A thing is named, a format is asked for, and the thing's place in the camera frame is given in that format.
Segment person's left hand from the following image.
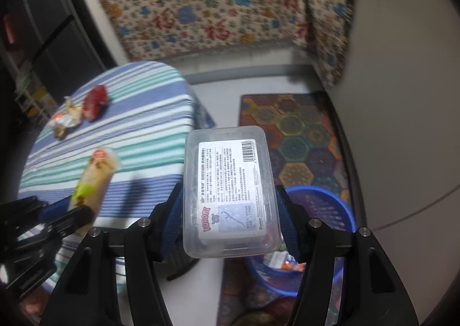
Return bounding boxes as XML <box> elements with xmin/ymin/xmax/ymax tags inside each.
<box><xmin>20</xmin><ymin>288</ymin><xmax>49</xmax><ymax>317</ymax></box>

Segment blue striped tablecloth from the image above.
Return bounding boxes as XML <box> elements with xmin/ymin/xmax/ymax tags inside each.
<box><xmin>17</xmin><ymin>60</ymin><xmax>217</xmax><ymax>294</ymax></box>

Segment orange white snack wrapper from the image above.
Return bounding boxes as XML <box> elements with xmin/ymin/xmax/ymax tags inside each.
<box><xmin>51</xmin><ymin>110</ymin><xmax>83</xmax><ymax>128</ymax></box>

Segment white storage rack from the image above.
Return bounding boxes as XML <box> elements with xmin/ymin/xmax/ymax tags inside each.
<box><xmin>14</xmin><ymin>60</ymin><xmax>58</xmax><ymax>123</ymax></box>

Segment floral patterned hanging cloth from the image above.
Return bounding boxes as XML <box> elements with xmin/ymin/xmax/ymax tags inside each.
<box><xmin>99</xmin><ymin>0</ymin><xmax>355</xmax><ymax>87</ymax></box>

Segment colourful hexagon floor mat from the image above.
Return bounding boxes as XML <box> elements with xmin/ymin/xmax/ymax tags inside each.
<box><xmin>217</xmin><ymin>92</ymin><xmax>357</xmax><ymax>325</ymax></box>

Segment red round lid wrapper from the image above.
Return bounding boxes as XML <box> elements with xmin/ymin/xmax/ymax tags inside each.
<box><xmin>83</xmin><ymin>85</ymin><xmax>109</xmax><ymax>121</ymax></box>

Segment clear plastic box white label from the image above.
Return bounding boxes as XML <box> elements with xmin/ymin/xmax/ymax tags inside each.
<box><xmin>183</xmin><ymin>126</ymin><xmax>282</xmax><ymax>258</ymax></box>

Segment green gold snack wrapper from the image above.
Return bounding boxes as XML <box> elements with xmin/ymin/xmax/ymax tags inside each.
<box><xmin>51</xmin><ymin>96</ymin><xmax>83</xmax><ymax>139</ymax></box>

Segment blue plastic mesh waste basket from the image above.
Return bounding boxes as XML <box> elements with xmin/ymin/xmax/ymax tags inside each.
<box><xmin>246</xmin><ymin>186</ymin><xmax>357</xmax><ymax>297</ymax></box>

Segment dark grey refrigerator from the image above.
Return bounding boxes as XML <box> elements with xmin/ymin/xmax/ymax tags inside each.
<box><xmin>1</xmin><ymin>0</ymin><xmax>116</xmax><ymax>103</ymax></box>

